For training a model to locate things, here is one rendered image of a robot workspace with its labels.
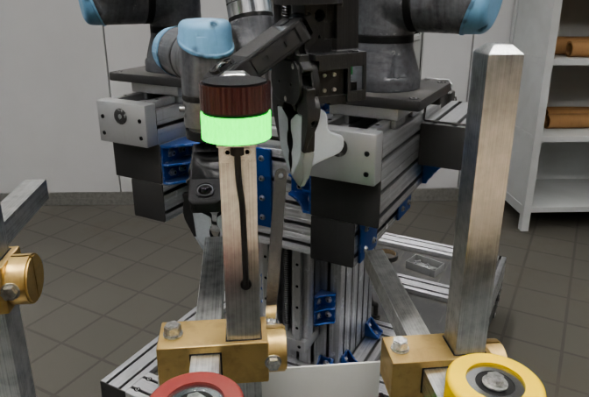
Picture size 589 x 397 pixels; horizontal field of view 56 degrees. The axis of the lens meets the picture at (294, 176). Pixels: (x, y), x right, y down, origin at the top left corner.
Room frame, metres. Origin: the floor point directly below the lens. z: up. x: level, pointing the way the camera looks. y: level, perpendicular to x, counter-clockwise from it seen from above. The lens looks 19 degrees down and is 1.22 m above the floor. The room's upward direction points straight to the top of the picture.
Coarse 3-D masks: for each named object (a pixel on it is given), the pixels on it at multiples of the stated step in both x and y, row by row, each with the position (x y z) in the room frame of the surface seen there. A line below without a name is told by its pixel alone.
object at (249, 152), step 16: (208, 80) 0.46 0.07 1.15; (224, 80) 0.46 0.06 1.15; (240, 80) 0.46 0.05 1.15; (256, 80) 0.46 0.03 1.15; (256, 144) 0.45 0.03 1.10; (224, 160) 0.49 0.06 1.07; (240, 160) 0.46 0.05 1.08; (240, 176) 0.46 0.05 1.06; (240, 192) 0.47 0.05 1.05; (240, 208) 0.48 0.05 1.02; (240, 224) 0.49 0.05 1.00
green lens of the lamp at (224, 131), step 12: (204, 120) 0.45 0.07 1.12; (216, 120) 0.44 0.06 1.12; (228, 120) 0.43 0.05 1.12; (240, 120) 0.43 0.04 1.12; (252, 120) 0.44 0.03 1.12; (264, 120) 0.45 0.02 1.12; (204, 132) 0.45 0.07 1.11; (216, 132) 0.44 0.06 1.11; (228, 132) 0.43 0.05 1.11; (240, 132) 0.43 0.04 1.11; (252, 132) 0.44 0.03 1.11; (264, 132) 0.45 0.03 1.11; (216, 144) 0.44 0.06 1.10; (228, 144) 0.43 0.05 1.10; (240, 144) 0.43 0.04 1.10; (252, 144) 0.44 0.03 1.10
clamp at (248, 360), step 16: (208, 320) 0.53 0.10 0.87; (224, 320) 0.53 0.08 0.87; (160, 336) 0.50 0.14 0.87; (192, 336) 0.50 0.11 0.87; (208, 336) 0.50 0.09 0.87; (224, 336) 0.50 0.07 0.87; (272, 336) 0.50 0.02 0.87; (160, 352) 0.48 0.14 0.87; (176, 352) 0.48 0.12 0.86; (192, 352) 0.48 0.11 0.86; (208, 352) 0.48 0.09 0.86; (224, 352) 0.48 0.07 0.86; (240, 352) 0.49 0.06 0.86; (256, 352) 0.49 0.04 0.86; (272, 352) 0.49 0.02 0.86; (160, 368) 0.48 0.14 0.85; (176, 368) 0.48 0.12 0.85; (224, 368) 0.48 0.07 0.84; (240, 368) 0.49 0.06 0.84; (256, 368) 0.49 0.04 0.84; (272, 368) 0.48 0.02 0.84; (160, 384) 0.48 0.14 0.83
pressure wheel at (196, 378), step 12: (192, 372) 0.40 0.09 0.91; (204, 372) 0.40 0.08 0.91; (168, 384) 0.38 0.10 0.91; (180, 384) 0.38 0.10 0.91; (192, 384) 0.38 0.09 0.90; (204, 384) 0.38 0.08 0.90; (216, 384) 0.38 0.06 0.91; (228, 384) 0.38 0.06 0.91; (156, 396) 0.37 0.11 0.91; (168, 396) 0.37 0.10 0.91; (180, 396) 0.37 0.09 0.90; (192, 396) 0.36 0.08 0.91; (204, 396) 0.37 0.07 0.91; (216, 396) 0.37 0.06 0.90; (228, 396) 0.37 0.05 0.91; (240, 396) 0.37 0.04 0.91
